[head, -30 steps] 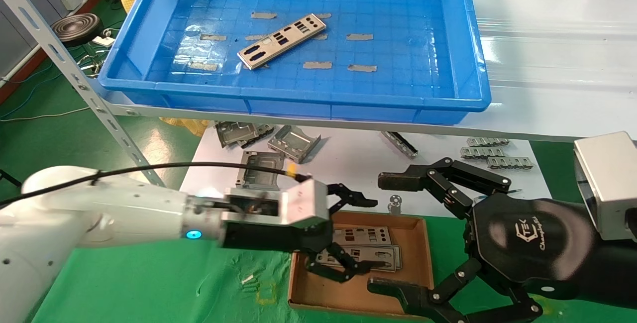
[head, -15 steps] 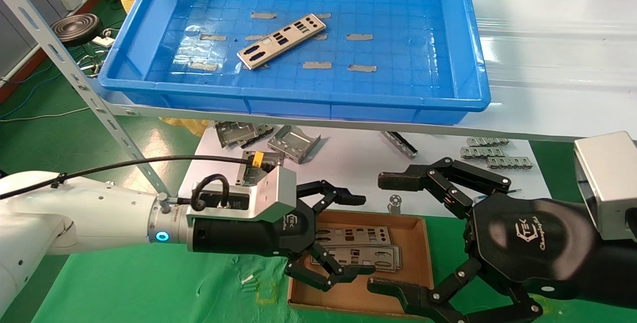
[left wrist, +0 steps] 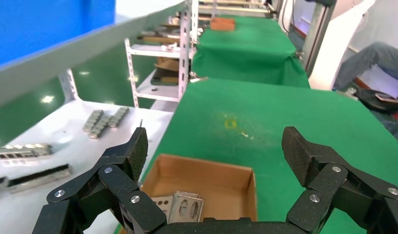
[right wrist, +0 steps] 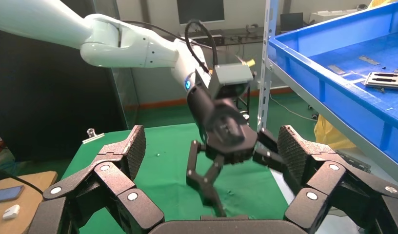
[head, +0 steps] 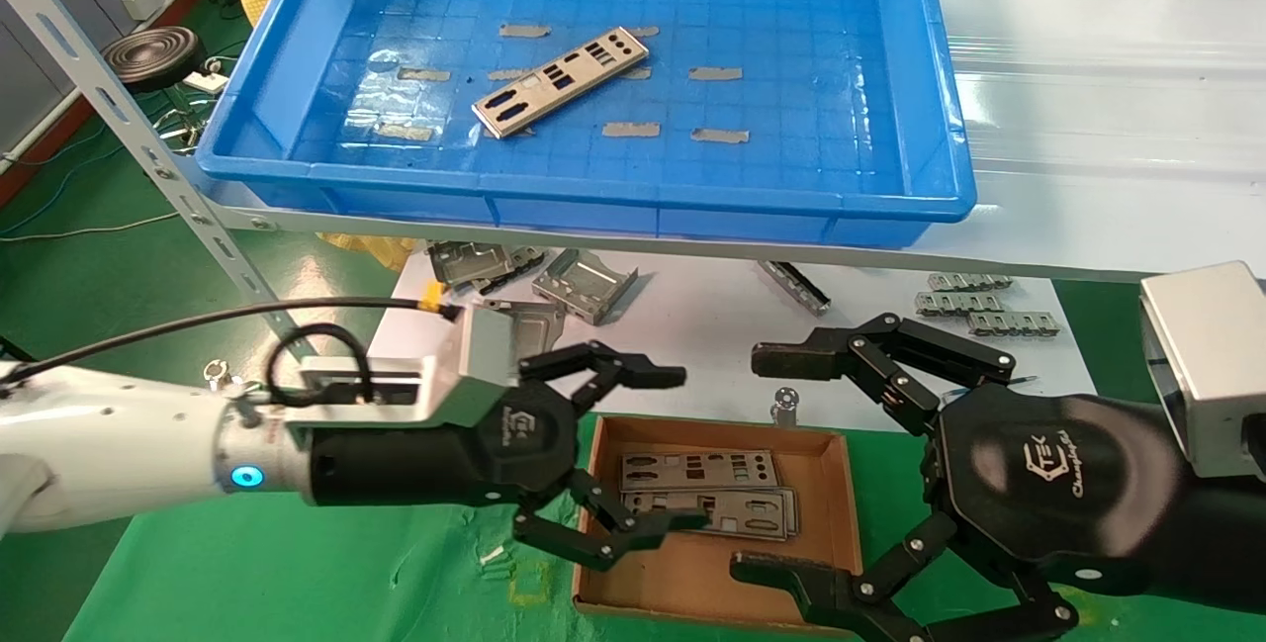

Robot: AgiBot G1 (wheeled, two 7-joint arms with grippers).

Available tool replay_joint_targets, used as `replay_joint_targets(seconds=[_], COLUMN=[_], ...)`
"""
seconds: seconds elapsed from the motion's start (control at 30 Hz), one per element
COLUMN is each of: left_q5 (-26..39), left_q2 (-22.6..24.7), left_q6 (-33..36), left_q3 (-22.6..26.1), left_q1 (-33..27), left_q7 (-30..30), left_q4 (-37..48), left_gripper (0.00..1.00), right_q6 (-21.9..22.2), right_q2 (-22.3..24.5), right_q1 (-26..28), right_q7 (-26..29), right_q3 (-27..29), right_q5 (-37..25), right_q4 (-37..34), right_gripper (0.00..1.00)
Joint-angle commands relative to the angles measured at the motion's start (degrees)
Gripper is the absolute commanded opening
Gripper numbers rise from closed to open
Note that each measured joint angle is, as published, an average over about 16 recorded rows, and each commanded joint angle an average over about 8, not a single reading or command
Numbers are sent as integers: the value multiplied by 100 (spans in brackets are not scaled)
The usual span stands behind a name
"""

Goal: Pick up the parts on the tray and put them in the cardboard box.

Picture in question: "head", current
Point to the folded metal bracket part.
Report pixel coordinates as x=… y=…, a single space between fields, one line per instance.
x=584 y=284

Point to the silver metal IO shield plate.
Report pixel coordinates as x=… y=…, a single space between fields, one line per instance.
x=781 y=513
x=529 y=96
x=668 y=470

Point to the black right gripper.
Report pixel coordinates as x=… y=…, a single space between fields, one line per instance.
x=1068 y=484

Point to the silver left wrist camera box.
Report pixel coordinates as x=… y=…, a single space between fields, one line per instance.
x=475 y=355

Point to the slim metal rail part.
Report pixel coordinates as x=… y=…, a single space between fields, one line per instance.
x=796 y=289

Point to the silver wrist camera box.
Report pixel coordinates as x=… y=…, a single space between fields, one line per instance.
x=1207 y=365
x=475 y=355

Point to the silver binder clip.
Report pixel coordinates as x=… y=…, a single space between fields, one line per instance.
x=216 y=372
x=786 y=405

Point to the white paper sheet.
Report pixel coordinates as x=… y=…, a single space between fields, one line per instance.
x=692 y=345

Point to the grey sheet metal bracket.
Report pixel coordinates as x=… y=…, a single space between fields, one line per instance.
x=460 y=264

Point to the blue plastic tray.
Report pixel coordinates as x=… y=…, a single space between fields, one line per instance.
x=791 y=177

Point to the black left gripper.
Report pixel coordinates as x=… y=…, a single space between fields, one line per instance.
x=435 y=464

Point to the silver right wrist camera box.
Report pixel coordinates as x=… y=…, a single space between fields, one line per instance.
x=1207 y=365

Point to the green table cloth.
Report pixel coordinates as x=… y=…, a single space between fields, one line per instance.
x=297 y=583

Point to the perforated grey shelf upright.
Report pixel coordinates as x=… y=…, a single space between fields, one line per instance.
x=99 y=93

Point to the grey metal connector strip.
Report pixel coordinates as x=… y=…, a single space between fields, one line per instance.
x=954 y=304
x=1019 y=324
x=969 y=282

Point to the small white paper scrap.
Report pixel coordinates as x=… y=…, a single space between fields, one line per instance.
x=492 y=555

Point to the thin black pen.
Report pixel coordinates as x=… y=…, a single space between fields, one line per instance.
x=1025 y=380

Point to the black round stool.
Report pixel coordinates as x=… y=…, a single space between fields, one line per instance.
x=153 y=56

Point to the shallow cardboard box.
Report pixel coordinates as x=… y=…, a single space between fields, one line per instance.
x=712 y=583

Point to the flat grey metal frame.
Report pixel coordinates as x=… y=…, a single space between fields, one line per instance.
x=542 y=320

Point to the dark sheet metal piece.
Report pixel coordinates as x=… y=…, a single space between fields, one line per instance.
x=524 y=258

